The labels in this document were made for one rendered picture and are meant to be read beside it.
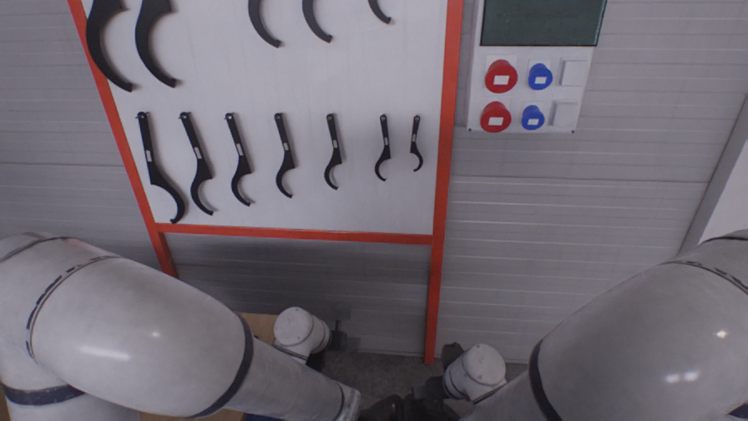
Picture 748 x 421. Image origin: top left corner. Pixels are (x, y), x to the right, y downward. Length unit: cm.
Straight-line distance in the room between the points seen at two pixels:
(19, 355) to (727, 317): 61
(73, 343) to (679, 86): 180
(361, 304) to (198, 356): 176
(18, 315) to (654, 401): 53
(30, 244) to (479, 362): 78
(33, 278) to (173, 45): 136
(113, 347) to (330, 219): 144
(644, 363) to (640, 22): 141
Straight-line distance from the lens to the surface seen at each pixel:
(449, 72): 147
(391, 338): 229
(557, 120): 144
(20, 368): 52
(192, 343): 40
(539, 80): 138
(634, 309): 38
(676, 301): 39
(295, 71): 154
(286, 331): 93
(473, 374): 90
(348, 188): 167
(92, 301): 41
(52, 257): 49
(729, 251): 48
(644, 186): 192
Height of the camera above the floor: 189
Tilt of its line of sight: 28 degrees down
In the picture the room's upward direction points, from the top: 1 degrees counter-clockwise
